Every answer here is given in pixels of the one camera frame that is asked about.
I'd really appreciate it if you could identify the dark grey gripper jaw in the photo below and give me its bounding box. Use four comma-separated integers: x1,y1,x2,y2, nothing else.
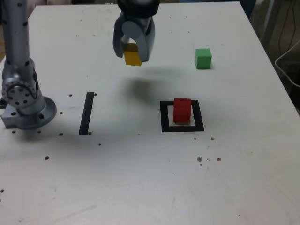
112,17,129,59

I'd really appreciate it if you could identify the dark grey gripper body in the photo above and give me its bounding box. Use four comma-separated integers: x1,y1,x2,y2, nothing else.
120,13,155,24

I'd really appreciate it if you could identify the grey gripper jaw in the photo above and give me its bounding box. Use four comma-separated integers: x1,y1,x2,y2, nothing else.
121,19,157,62

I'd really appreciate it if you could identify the yellow cube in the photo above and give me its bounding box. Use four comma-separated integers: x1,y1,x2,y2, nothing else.
123,43,143,67

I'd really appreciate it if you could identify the green cube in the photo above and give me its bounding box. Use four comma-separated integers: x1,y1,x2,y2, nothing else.
195,48,212,70

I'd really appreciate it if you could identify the red cube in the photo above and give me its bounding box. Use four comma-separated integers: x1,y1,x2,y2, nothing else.
172,97,192,124

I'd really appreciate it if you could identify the black tape square outline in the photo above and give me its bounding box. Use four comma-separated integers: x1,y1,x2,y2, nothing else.
160,100,205,133

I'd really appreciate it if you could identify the black tape strip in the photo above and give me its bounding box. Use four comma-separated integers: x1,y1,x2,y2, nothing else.
78,92,95,136

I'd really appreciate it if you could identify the white post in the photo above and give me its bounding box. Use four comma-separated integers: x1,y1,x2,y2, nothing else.
262,0,279,47

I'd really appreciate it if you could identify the white cable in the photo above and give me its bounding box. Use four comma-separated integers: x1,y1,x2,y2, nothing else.
274,39,300,89

